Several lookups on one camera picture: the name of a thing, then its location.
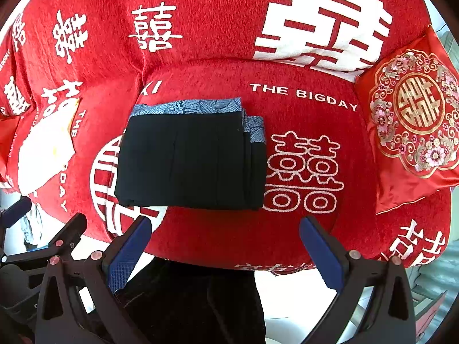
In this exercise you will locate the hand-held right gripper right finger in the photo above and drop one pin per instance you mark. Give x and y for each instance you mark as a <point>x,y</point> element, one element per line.
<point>321,254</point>

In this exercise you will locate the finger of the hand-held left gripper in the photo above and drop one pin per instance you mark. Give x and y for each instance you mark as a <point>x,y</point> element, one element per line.
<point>71,231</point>
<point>16,210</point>

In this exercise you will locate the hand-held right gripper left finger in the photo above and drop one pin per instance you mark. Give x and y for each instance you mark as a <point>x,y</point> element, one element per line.
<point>127,258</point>

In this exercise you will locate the black pants with blue waistband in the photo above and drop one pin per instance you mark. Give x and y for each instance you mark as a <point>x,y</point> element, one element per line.
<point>190,161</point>

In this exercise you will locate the grey crumpled cloth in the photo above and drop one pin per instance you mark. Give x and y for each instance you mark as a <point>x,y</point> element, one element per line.
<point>35,224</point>

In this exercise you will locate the white cloth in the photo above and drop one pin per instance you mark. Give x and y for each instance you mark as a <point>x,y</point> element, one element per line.
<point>45,150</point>

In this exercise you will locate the person's dark trouser legs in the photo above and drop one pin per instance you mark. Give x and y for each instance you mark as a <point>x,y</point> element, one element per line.
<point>200,308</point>

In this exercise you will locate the grey ribbed furniture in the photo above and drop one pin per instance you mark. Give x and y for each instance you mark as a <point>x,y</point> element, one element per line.
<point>430,283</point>

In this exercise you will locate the red embroidered cushion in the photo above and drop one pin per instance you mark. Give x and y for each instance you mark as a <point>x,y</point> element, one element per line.
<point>412,122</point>

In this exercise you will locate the red printed sofa cover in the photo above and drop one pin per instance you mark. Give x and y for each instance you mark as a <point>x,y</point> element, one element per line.
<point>222,43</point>

